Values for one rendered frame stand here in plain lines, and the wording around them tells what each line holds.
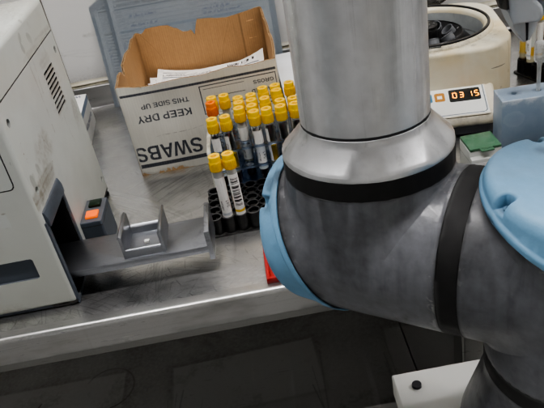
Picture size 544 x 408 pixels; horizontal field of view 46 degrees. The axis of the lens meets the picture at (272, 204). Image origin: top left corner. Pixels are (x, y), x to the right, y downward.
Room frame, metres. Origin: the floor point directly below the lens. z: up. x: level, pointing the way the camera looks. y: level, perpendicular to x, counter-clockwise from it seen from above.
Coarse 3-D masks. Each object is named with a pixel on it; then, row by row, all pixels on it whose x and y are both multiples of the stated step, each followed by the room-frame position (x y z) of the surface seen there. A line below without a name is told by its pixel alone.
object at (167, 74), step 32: (160, 32) 1.19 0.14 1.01; (192, 32) 1.19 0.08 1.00; (224, 32) 1.18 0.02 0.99; (256, 32) 1.18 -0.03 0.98; (128, 64) 1.06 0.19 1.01; (160, 64) 1.19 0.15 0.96; (192, 64) 1.19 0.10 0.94; (224, 64) 1.17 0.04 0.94; (256, 64) 0.91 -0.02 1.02; (128, 96) 0.91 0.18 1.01; (160, 96) 0.91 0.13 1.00; (192, 96) 0.91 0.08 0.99; (256, 96) 0.91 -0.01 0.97; (128, 128) 0.91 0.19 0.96; (160, 128) 0.91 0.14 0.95; (192, 128) 0.91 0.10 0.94; (160, 160) 0.91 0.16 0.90; (192, 160) 0.91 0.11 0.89
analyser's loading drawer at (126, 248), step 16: (160, 208) 0.68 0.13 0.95; (208, 208) 0.68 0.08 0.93; (128, 224) 0.68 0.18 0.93; (144, 224) 0.68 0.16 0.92; (160, 224) 0.64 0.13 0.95; (176, 224) 0.69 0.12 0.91; (192, 224) 0.68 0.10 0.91; (208, 224) 0.64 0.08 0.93; (80, 240) 0.69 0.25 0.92; (96, 240) 0.69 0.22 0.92; (112, 240) 0.68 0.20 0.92; (128, 240) 0.66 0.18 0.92; (160, 240) 0.63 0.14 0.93; (176, 240) 0.65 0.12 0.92; (192, 240) 0.64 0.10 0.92; (208, 240) 0.63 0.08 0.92; (64, 256) 0.67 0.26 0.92; (80, 256) 0.66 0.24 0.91; (96, 256) 0.65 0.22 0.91; (112, 256) 0.64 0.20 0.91; (128, 256) 0.63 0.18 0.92; (144, 256) 0.63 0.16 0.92; (160, 256) 0.63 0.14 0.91; (176, 256) 0.63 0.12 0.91; (80, 272) 0.63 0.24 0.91; (96, 272) 0.63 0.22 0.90
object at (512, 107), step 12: (504, 96) 0.73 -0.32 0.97; (516, 96) 0.73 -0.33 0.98; (528, 96) 0.72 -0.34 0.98; (540, 96) 0.72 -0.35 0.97; (504, 108) 0.72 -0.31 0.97; (516, 108) 0.72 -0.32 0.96; (528, 108) 0.72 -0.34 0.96; (540, 108) 0.72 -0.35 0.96; (504, 120) 0.72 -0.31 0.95; (516, 120) 0.72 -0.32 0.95; (528, 120) 0.72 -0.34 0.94; (540, 120) 0.72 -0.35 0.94; (504, 132) 0.72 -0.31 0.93; (516, 132) 0.72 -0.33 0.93; (528, 132) 0.72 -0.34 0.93; (540, 132) 0.72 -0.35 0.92; (504, 144) 0.72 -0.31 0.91
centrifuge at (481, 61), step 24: (480, 24) 0.99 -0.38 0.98; (432, 48) 0.90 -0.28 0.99; (456, 48) 0.89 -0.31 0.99; (480, 48) 0.88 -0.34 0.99; (504, 48) 0.89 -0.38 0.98; (432, 72) 0.89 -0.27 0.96; (456, 72) 0.88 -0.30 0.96; (480, 72) 0.87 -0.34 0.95; (504, 72) 0.89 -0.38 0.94; (432, 96) 0.88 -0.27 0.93; (456, 96) 0.87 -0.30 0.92; (480, 96) 0.85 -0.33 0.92; (456, 120) 0.83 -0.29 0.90; (480, 120) 0.83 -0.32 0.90
